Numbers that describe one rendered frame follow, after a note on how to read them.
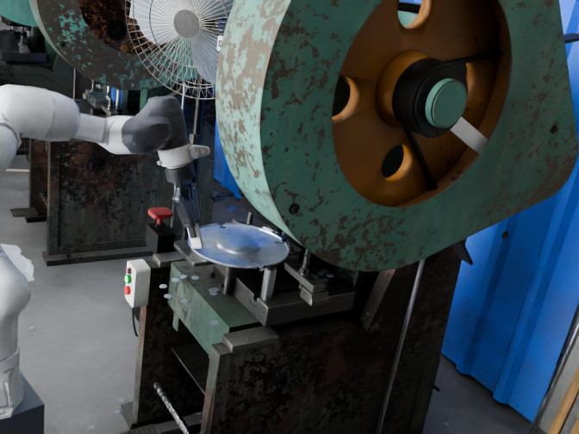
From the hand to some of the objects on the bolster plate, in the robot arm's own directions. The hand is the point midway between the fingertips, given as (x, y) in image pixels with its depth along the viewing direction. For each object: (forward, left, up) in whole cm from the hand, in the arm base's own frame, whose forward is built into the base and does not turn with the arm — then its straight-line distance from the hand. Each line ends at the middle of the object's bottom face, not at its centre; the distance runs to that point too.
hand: (195, 236), depth 174 cm
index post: (+10, -20, -12) cm, 26 cm away
